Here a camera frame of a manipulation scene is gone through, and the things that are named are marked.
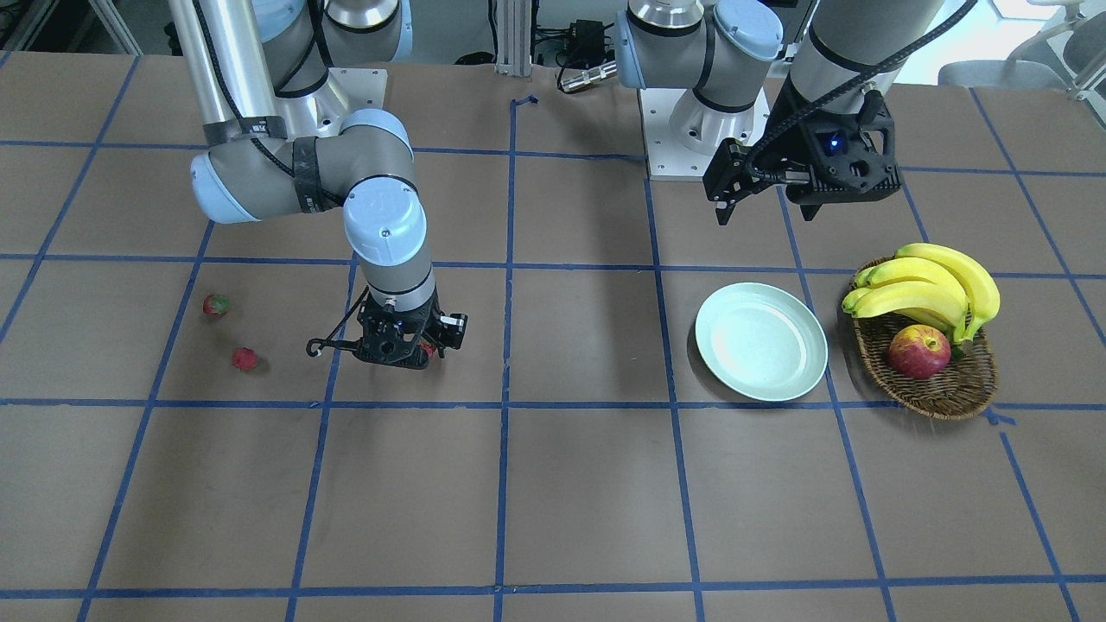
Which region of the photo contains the red apple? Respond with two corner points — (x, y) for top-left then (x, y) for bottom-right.
(887, 324), (951, 379)

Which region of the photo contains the light green plate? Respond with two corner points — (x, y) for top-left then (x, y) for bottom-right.
(693, 282), (830, 403)

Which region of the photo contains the yellow banana bunch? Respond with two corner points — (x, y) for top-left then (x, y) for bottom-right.
(841, 243), (1002, 346)

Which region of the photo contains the brown wicker basket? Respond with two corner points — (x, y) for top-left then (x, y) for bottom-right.
(851, 256), (1000, 422)

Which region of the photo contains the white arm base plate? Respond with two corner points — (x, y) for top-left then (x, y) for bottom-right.
(277, 68), (388, 141)
(639, 89), (770, 182)

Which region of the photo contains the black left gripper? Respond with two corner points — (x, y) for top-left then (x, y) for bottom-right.
(702, 91), (901, 227)

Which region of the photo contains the red strawberry without leaves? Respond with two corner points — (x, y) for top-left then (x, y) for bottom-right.
(232, 348), (259, 371)

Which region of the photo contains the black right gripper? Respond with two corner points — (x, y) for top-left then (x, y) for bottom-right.
(356, 289), (467, 370)

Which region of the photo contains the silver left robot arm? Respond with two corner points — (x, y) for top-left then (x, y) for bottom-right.
(613, 1), (948, 225)

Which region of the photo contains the aluminium frame post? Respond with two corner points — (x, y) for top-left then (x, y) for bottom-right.
(493, 0), (534, 79)

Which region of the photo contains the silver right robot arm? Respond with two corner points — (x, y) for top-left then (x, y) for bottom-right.
(169, 1), (467, 370)

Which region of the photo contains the black power adapter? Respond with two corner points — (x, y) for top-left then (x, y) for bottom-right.
(566, 19), (606, 62)

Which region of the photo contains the red strawberry far side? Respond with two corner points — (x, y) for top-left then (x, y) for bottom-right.
(201, 294), (232, 317)

